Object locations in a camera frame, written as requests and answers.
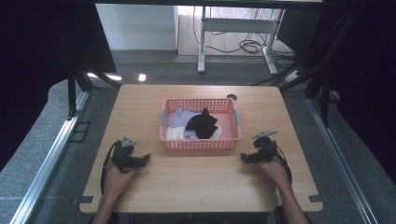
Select person's left hand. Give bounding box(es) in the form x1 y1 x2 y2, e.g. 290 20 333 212
103 162 138 200

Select person's right hand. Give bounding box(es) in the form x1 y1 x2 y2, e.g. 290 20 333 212
255 158 291 189

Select aluminium floor rail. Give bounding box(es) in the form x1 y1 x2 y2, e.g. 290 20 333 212
306 97 379 224
8 91 92 224

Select black metal stand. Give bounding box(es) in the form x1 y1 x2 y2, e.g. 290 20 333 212
278 12 359 127
66 62 122 120

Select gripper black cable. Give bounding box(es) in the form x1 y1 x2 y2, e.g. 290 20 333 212
100 140 121 195
268 140 293 185

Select pink plastic basket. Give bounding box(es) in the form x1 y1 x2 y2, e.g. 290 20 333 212
159 98 243 151

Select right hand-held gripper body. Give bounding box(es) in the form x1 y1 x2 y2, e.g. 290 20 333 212
246 130 279 164

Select white cloth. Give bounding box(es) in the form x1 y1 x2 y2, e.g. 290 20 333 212
165 124 224 141

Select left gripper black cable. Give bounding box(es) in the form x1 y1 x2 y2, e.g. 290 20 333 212
100 140 121 195

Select black floor cables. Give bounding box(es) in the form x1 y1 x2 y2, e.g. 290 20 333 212
192 6 297 87

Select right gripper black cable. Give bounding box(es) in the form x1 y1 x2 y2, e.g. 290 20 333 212
268 140 293 185

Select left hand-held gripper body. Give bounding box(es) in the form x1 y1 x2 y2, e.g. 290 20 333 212
110 135 146 171

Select white metal desk frame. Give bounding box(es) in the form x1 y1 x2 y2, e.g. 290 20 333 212
197 6 286 76

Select lilac cloth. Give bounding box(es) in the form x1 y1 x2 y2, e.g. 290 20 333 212
167 106 202 140

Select black sock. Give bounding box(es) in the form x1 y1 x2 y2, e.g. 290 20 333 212
185 107 219 140

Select black curtain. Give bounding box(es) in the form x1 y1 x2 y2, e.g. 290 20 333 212
0 0 118 172
276 0 396 185

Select white power strip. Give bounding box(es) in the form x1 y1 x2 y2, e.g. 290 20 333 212
284 69 303 84

